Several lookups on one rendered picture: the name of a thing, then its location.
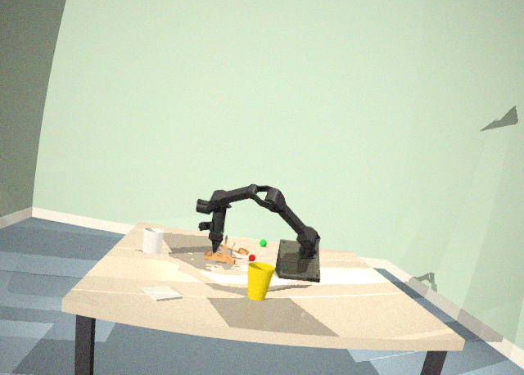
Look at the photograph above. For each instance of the white cup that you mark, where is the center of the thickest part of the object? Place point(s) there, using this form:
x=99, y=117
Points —
x=152, y=240

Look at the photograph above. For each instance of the yellow cup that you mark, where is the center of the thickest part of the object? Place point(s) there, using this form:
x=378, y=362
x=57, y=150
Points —
x=259, y=276

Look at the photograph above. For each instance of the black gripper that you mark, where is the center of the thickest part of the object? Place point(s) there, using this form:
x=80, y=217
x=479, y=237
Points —
x=216, y=236

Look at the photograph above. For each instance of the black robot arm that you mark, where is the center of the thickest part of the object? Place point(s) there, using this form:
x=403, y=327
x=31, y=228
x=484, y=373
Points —
x=274, y=201

